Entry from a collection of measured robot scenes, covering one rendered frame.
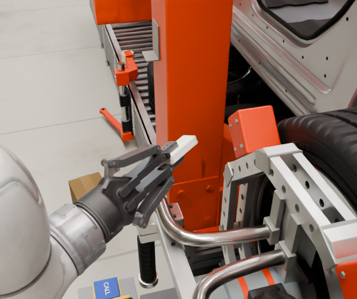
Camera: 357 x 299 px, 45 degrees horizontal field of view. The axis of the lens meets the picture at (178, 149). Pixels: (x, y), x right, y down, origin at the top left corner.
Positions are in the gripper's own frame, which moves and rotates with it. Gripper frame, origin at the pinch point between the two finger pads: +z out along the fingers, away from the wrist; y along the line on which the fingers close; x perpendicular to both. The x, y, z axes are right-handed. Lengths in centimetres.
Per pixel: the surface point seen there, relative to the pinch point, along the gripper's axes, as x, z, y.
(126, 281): 53, 2, -52
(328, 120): -16.3, 20.0, -5.7
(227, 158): 30, 39, -29
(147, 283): 19.2, -7.4, -31.2
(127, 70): 140, 97, -19
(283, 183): -14.2, 5.9, -9.4
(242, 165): 0.7, 13.9, -12.5
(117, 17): 189, 142, 3
